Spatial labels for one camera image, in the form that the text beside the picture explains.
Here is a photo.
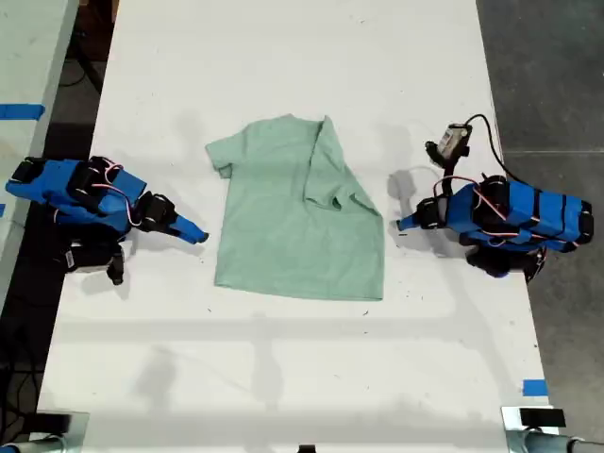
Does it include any pale green T-shirt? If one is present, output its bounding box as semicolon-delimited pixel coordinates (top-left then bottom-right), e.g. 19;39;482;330
204;112;389;304

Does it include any long blue tape strip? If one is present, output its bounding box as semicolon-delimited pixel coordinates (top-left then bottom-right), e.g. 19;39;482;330
0;102;46;121

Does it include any white side table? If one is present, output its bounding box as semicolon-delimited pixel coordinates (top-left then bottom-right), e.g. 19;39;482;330
0;0;82;306

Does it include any square blue tape piece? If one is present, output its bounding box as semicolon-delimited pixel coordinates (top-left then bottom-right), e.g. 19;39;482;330
521;377;550;398

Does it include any small black box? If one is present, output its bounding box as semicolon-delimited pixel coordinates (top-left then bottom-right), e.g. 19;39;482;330
519;408;567;428
31;411;72;435

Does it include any grey metal pipe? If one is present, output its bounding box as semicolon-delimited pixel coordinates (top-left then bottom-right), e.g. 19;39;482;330
0;435;67;453
522;429;604;453

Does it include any black camera stalk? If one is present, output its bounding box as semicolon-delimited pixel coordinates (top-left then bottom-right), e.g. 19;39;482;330
106;248;126;287
425;140;462;200

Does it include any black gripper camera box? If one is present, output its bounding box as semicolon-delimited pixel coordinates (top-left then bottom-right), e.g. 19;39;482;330
62;241;113;276
435;123;474;159

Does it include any black camera cable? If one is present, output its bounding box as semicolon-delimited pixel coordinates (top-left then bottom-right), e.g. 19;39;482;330
465;113;523;183

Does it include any metal table bracket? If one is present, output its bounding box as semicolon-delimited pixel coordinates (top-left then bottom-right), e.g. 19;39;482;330
59;411;92;452
499;404;568;453

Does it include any black floor cable bundle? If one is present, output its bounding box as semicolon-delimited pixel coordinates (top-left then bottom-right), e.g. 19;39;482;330
0;361;46;428

